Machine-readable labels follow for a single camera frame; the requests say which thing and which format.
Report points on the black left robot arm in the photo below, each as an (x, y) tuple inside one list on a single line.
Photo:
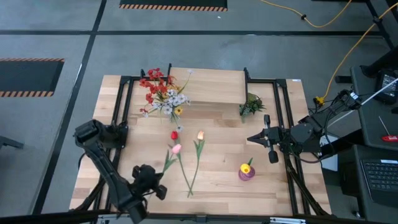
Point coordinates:
[(105, 168)]

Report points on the black laptop keyboard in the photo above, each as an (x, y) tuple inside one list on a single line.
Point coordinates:
[(382, 177)]

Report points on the grey chair base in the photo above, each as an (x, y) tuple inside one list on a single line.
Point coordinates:
[(9, 142)]

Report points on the clear glass vase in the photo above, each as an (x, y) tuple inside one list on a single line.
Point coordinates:
[(174, 117)]

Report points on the red artificial tulip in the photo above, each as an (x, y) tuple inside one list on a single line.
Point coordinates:
[(174, 135)]

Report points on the black metal table frame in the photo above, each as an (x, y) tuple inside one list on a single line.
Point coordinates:
[(124, 79)]

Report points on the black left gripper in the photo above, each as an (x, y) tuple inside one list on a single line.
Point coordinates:
[(144, 182)]

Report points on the black equipment stand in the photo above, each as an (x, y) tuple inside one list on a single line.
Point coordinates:
[(381, 63)]

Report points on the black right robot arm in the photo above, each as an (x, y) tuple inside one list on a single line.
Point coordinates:
[(314, 130)]

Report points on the wooden shelf with black legs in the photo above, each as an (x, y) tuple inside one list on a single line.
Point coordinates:
[(214, 85)]

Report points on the dark grey desk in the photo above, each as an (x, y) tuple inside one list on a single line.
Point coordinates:
[(370, 130)]

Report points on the yellow artificial tulip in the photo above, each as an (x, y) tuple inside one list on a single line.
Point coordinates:
[(245, 168)]

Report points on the small potted succulent plant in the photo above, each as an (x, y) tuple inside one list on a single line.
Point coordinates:
[(251, 106)]

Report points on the red artificial flower bunch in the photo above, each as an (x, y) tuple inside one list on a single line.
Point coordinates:
[(154, 88)]

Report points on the yellow artificial flower bunch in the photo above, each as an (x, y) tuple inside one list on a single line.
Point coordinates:
[(178, 110)]

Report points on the pink ribbed glass vase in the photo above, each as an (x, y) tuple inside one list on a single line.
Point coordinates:
[(246, 175)]

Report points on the black hazard striped floor mat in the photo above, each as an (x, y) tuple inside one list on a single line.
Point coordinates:
[(172, 3), (28, 76)]

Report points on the peach artificial tulip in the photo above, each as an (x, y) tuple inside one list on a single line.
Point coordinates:
[(200, 135)]

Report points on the white artificial flower bunch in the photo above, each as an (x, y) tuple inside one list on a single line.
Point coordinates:
[(174, 99)]

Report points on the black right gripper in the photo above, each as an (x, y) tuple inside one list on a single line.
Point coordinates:
[(278, 138)]

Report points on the pink artificial tulip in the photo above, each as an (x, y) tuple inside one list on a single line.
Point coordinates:
[(176, 148)]

